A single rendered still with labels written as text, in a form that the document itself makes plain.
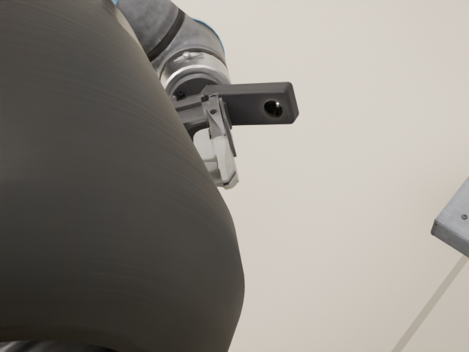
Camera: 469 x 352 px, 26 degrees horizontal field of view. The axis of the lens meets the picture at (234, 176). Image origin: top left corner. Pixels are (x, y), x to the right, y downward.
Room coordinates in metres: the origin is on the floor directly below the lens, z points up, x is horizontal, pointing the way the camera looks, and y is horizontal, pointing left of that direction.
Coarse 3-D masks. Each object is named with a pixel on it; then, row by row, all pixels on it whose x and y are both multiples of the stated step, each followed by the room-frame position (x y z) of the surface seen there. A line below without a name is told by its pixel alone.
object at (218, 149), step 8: (208, 128) 0.65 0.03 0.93; (200, 136) 0.64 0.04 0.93; (208, 136) 0.63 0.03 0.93; (224, 136) 0.62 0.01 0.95; (200, 144) 0.62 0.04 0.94; (208, 144) 0.62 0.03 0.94; (216, 144) 0.61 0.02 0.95; (224, 144) 0.61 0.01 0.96; (200, 152) 0.61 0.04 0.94; (208, 152) 0.60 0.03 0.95; (216, 152) 0.60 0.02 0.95; (224, 152) 0.60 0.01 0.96; (208, 160) 0.59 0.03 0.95; (216, 160) 0.59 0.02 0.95; (224, 160) 0.59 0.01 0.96; (232, 160) 0.60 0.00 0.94; (224, 168) 0.58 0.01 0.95; (232, 168) 0.58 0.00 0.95; (224, 176) 0.57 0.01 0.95
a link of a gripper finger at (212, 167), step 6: (204, 162) 0.63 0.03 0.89; (210, 162) 0.63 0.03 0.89; (210, 168) 0.61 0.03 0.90; (216, 168) 0.61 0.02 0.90; (234, 168) 0.59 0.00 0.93; (210, 174) 0.60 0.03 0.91; (216, 174) 0.60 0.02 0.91; (234, 174) 0.58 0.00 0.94; (216, 180) 0.59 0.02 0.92; (222, 180) 0.58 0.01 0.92; (234, 180) 0.57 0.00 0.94; (222, 186) 0.58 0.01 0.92; (228, 186) 0.56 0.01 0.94
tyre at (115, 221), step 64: (0, 0) 0.39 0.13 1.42; (64, 0) 0.43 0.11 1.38; (0, 64) 0.34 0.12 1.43; (64, 64) 0.36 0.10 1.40; (128, 64) 0.41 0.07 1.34; (0, 128) 0.29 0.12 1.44; (64, 128) 0.31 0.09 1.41; (128, 128) 0.33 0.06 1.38; (0, 192) 0.26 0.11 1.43; (64, 192) 0.27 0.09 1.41; (128, 192) 0.29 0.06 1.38; (192, 192) 0.32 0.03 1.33; (0, 256) 0.23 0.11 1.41; (64, 256) 0.24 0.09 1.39; (128, 256) 0.26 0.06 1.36; (192, 256) 0.29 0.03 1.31; (0, 320) 0.22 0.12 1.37; (64, 320) 0.23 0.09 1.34; (128, 320) 0.25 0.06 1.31; (192, 320) 0.27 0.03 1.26
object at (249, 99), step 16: (208, 96) 0.72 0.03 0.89; (224, 96) 0.72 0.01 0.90; (240, 96) 0.71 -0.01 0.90; (256, 96) 0.71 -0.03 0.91; (272, 96) 0.70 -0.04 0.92; (288, 96) 0.70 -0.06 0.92; (240, 112) 0.70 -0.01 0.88; (256, 112) 0.70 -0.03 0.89; (272, 112) 0.69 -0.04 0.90; (288, 112) 0.69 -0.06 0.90
